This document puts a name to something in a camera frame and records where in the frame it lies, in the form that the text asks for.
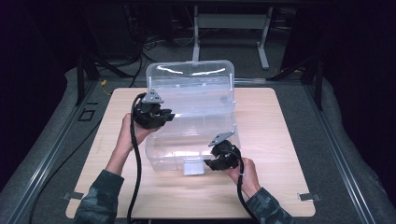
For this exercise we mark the metal table clip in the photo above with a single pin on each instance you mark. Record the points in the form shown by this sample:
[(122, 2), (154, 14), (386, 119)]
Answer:
[(309, 197), (73, 196)]

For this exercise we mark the black metal stand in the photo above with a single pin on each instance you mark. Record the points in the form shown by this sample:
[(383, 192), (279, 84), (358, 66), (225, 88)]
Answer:
[(90, 68), (311, 71)]

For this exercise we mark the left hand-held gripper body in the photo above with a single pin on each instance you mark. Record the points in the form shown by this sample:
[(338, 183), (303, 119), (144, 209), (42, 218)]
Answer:
[(149, 116)]

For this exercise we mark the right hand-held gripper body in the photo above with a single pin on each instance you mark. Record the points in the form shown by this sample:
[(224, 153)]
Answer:
[(226, 151)]

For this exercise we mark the yellow connector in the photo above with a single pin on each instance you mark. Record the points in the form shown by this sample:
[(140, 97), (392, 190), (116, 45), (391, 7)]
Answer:
[(103, 83)]

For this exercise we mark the person's right hand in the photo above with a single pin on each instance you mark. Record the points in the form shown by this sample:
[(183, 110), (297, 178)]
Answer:
[(247, 175)]

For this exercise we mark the clear plastic storage box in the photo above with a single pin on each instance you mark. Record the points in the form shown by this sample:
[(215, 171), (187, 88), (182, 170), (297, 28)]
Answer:
[(193, 105)]

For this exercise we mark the aluminium rail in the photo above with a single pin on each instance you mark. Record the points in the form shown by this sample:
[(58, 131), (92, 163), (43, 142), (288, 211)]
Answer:
[(46, 161), (339, 155)]

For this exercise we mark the white desk frame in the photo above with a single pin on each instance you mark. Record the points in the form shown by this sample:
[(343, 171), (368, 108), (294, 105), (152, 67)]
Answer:
[(230, 21)]

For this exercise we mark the person's left hand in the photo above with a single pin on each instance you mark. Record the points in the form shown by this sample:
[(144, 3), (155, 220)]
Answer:
[(127, 130)]

